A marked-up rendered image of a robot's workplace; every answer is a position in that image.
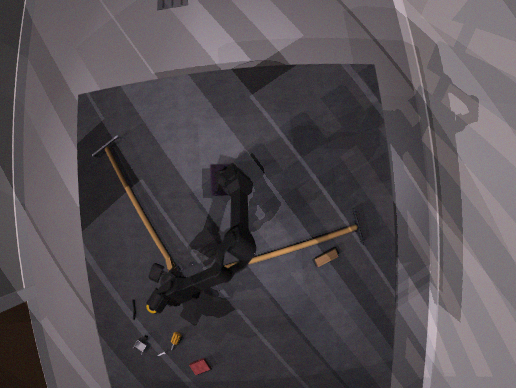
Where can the red block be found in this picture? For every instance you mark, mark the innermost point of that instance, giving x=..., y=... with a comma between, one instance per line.
x=199, y=366

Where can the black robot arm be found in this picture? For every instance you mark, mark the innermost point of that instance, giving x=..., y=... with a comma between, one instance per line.
x=238, y=241

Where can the brown rectangular block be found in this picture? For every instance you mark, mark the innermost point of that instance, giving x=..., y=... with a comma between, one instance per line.
x=326, y=257

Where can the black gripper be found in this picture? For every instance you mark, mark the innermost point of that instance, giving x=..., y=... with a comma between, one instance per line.
x=156, y=273

